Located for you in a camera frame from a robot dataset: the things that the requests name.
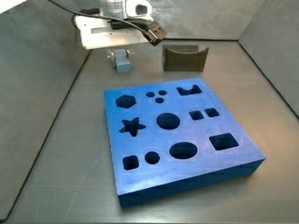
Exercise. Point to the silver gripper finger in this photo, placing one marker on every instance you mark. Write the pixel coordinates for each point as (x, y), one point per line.
(130, 53)
(111, 57)

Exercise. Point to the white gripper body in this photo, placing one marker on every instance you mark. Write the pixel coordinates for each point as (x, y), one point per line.
(98, 34)

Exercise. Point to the light blue rectangular block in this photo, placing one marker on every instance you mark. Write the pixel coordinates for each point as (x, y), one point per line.
(122, 61)

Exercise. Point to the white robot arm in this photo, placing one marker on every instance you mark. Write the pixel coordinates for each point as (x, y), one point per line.
(122, 9)

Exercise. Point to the blue foam shape board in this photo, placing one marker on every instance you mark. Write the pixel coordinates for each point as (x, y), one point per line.
(175, 140)

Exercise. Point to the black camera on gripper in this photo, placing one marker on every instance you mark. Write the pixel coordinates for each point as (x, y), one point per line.
(151, 29)

